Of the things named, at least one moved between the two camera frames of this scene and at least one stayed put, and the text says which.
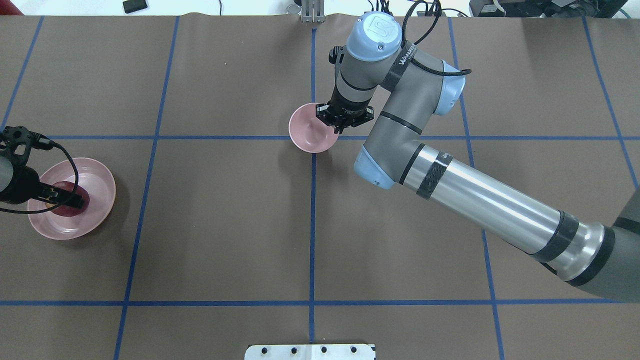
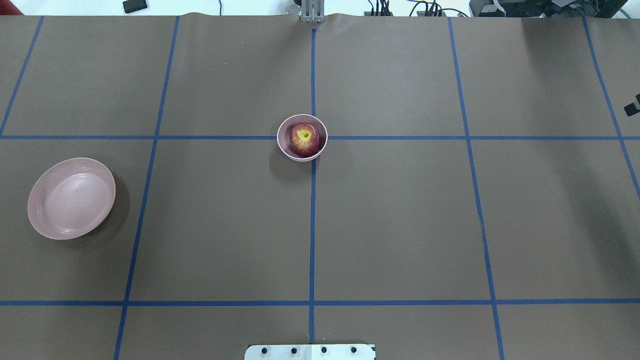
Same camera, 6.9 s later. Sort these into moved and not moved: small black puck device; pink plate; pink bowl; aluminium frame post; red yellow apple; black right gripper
Moved: black right gripper; red yellow apple; pink bowl
Not moved: aluminium frame post; pink plate; small black puck device
